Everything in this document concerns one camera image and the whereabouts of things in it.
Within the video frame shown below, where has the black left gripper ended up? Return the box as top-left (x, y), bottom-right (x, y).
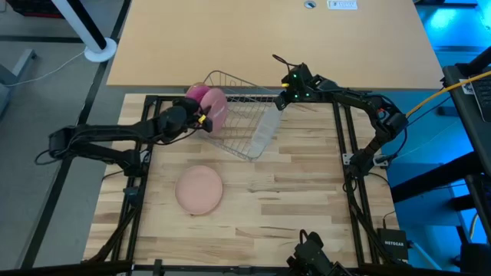
top-left (168, 97), bottom-right (215, 134)

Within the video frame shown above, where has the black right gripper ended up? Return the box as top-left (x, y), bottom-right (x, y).
top-left (273, 63), bottom-right (320, 113)

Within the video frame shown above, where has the pink plate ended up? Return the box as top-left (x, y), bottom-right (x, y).
top-left (198, 87), bottom-right (230, 136)

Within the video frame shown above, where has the magenta plate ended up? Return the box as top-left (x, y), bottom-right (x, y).
top-left (184, 82), bottom-right (212, 105)

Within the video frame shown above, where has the grey wire dish rack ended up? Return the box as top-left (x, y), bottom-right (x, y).
top-left (197, 70), bottom-right (285, 162)

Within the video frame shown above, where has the salmon plate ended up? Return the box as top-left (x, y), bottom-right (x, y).
top-left (174, 164), bottom-right (224, 216)

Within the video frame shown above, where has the translucent plastic cutlery holder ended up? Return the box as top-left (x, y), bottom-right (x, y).
top-left (248, 106), bottom-right (285, 160)

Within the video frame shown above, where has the light wooden desk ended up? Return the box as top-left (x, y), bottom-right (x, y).
top-left (106, 0), bottom-right (446, 91)

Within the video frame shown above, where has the white label plate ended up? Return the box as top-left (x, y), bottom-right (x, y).
top-left (326, 0), bottom-right (359, 11)

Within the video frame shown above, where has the white pole with round base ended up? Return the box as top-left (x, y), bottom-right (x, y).
top-left (51, 0), bottom-right (118, 64)

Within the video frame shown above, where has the grey floor stand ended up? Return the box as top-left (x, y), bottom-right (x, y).
top-left (0, 48), bottom-right (38, 117)

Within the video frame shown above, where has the black side desk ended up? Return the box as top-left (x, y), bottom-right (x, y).
top-left (442, 45), bottom-right (491, 177)

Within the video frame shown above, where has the black crate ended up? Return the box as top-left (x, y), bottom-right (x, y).
top-left (5, 0), bottom-right (64, 19)

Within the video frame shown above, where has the black camera cable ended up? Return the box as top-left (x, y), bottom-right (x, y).
top-left (271, 53), bottom-right (298, 69)

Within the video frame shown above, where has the black aluminium rig frame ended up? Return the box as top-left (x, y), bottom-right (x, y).
top-left (82, 94), bottom-right (389, 276)

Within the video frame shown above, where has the blue cable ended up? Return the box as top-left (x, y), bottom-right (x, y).
top-left (397, 95), bottom-right (454, 154)

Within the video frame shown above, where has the black cable bundle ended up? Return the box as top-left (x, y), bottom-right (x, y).
top-left (84, 205), bottom-right (143, 266)

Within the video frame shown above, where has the white floor cable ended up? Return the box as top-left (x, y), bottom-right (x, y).
top-left (6, 49), bottom-right (87, 87)

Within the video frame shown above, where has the yellow cable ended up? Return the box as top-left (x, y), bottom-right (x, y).
top-left (405, 70), bottom-right (491, 118)

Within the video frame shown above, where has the black Netgear network switch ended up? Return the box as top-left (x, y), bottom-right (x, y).
top-left (377, 228), bottom-right (410, 262)

